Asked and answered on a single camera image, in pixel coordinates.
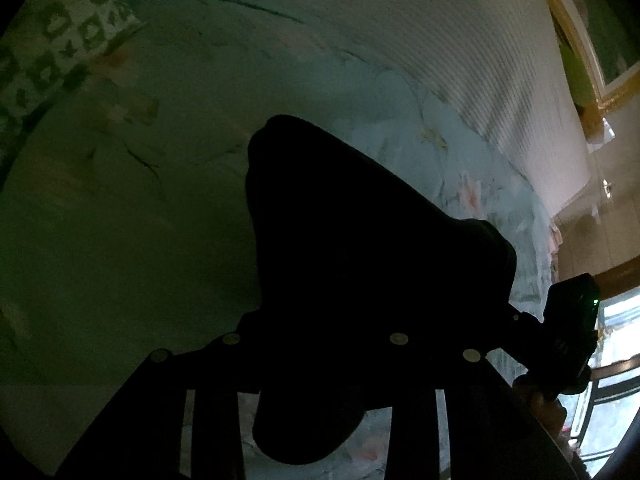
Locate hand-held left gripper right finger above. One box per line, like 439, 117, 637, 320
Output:
385, 331, 581, 480

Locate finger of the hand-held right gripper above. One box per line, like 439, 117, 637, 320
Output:
507, 305, 550, 372

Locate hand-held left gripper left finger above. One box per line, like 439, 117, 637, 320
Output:
55, 331, 266, 480

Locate black pants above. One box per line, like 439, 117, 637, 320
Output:
245, 115, 518, 464

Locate person's right hand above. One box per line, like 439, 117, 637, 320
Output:
512, 374, 569, 442

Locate window with dark railing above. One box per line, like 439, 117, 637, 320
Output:
564, 285, 640, 467

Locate teal floral bed sheet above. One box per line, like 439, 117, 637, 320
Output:
0, 0, 562, 480

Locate white striped blanket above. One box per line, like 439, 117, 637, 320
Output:
122, 0, 594, 217

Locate green white patterned pillow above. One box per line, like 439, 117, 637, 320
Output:
0, 0, 147, 173

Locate gold framed floral wall panel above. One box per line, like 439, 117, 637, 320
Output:
529, 0, 640, 142

